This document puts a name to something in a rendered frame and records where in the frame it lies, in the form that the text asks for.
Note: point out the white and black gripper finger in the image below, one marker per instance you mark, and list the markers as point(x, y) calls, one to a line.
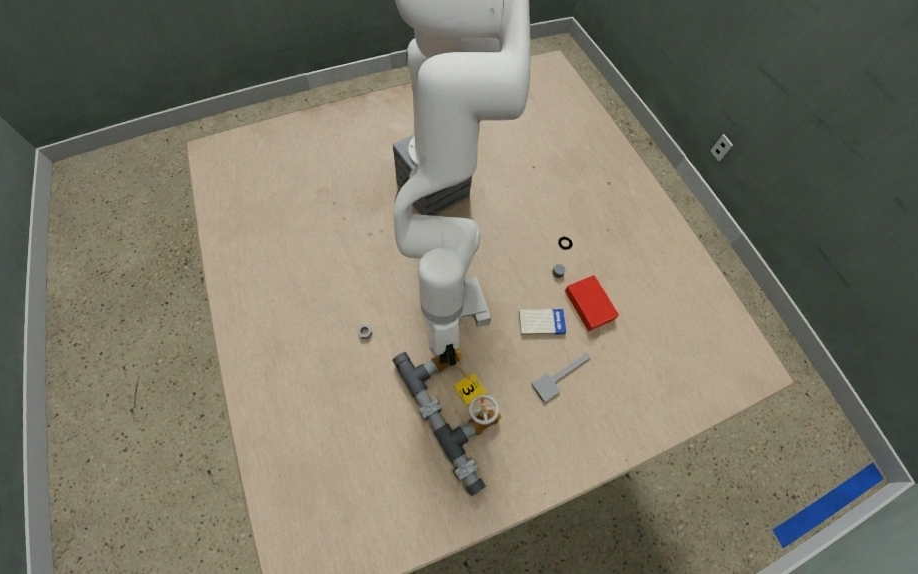
point(451, 356)

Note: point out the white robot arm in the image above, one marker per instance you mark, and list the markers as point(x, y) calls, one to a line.
point(452, 94)

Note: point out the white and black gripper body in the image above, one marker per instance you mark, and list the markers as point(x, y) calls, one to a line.
point(442, 335)

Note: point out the grey pipe manifold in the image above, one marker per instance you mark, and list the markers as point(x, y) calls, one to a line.
point(450, 440)

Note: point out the red rectangular block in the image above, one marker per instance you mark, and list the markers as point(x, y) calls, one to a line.
point(591, 302)

